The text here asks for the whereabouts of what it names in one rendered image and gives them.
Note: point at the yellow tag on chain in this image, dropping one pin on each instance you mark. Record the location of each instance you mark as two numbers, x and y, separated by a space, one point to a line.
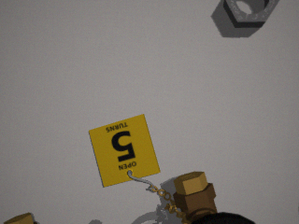
126 145

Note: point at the grey hex nut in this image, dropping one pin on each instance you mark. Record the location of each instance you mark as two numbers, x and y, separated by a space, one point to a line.
240 19

